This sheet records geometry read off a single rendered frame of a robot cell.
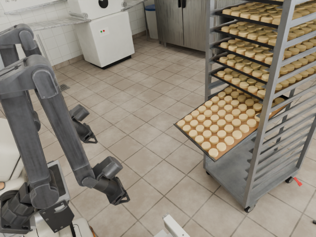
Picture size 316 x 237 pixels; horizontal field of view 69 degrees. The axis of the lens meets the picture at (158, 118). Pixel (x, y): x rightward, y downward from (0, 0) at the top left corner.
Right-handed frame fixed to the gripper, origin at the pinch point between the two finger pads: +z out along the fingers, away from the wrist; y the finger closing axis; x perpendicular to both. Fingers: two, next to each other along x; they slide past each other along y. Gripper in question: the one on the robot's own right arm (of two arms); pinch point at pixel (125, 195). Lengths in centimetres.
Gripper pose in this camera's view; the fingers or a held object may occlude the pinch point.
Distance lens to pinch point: 101.2
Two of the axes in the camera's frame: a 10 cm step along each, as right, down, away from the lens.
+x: -7.3, 6.9, -0.4
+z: 4.7, 5.4, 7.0
